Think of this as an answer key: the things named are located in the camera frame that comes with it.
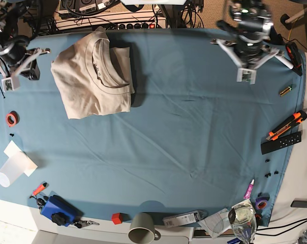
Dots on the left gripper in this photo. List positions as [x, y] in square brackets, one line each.
[248, 55]

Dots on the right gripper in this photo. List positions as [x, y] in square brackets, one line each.
[27, 66]

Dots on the beige T-shirt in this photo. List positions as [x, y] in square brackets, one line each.
[93, 78]

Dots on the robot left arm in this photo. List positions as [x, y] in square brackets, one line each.
[251, 27]

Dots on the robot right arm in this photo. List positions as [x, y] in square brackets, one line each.
[15, 57]

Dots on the white marker pen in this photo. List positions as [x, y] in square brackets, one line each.
[285, 61]

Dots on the black orange box cutter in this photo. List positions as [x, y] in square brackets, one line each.
[293, 53]

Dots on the red tape roll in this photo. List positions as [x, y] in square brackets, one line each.
[12, 118]

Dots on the green AA battery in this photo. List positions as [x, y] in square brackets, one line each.
[285, 91]

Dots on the orange utility knife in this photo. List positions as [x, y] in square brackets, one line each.
[289, 123]

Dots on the white paper sheet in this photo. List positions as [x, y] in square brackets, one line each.
[13, 149]

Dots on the black remote control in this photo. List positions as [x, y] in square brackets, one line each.
[280, 143]

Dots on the translucent plastic cup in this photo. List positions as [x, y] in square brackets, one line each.
[13, 168]

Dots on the blue table cloth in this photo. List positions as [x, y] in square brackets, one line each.
[190, 141]

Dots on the black power strip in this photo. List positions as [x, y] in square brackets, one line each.
[139, 25]

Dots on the orange marker pen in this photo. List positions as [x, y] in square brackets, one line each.
[39, 189]

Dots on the purple glue tube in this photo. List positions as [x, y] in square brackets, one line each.
[249, 190]

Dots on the blue box with knob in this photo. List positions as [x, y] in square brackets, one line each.
[59, 211]

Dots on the purple tape roll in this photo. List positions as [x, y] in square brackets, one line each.
[261, 203]

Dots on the black phone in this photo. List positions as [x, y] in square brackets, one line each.
[299, 204]

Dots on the clear wine glass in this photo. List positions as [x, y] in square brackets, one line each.
[243, 221]

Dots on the metal keys with fob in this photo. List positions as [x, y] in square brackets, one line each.
[82, 223]

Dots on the folded paper map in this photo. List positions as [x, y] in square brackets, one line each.
[216, 224]

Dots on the red cube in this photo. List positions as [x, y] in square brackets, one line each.
[117, 218]

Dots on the packaged tool blister pack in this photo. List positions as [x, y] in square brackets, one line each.
[184, 218]

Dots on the grey ceramic mug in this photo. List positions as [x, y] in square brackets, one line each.
[142, 229]

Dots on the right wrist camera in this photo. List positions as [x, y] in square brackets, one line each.
[10, 83]

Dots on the blue black clamp handle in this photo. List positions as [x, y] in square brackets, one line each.
[275, 38]

